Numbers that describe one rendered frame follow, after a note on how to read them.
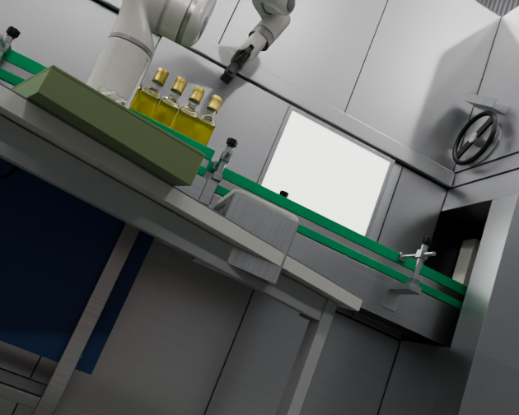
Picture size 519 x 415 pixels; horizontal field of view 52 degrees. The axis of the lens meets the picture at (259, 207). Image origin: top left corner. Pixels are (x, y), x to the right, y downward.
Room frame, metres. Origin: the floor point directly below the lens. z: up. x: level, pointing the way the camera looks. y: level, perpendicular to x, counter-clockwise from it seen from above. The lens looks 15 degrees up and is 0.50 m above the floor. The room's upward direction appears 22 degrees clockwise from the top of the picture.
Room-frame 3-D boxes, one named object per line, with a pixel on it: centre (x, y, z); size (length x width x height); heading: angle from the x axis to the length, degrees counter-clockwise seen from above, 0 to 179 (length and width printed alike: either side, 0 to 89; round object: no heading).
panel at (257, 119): (1.65, 0.06, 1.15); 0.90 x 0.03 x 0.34; 103
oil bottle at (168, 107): (1.45, 0.35, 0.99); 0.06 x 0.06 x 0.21; 13
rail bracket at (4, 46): (1.19, 0.71, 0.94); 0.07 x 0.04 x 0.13; 13
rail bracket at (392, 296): (1.51, -0.49, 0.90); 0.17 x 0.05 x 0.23; 13
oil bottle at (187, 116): (1.46, 0.30, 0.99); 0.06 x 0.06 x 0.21; 13
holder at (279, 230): (1.32, 0.01, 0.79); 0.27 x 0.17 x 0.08; 13
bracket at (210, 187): (1.38, 0.15, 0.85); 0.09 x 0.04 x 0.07; 13
